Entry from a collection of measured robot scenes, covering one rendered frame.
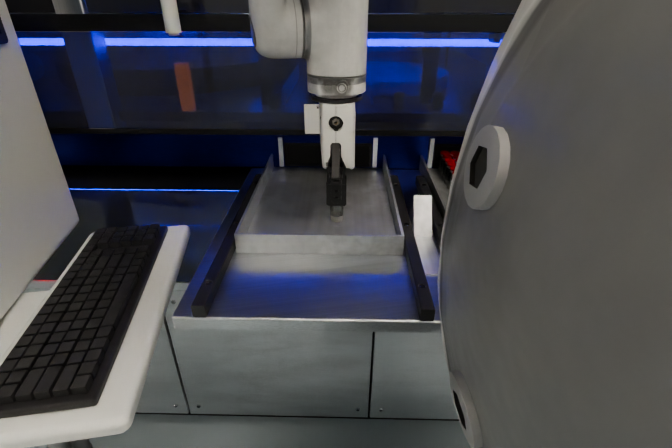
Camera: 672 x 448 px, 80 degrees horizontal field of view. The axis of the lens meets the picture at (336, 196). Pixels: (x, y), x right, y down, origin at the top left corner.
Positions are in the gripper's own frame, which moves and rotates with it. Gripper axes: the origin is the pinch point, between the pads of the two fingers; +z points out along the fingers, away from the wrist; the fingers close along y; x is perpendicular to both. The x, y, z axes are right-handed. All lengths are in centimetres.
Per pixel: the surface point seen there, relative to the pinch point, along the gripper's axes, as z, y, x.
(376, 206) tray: 7.5, 8.4, -7.4
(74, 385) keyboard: 13.0, -27.1, 30.4
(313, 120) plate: -6.2, 18.7, 5.0
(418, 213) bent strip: 4.4, 0.3, -13.8
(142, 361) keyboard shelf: 15.6, -21.3, 25.6
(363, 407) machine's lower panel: 82, 20, -8
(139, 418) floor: 96, 24, 65
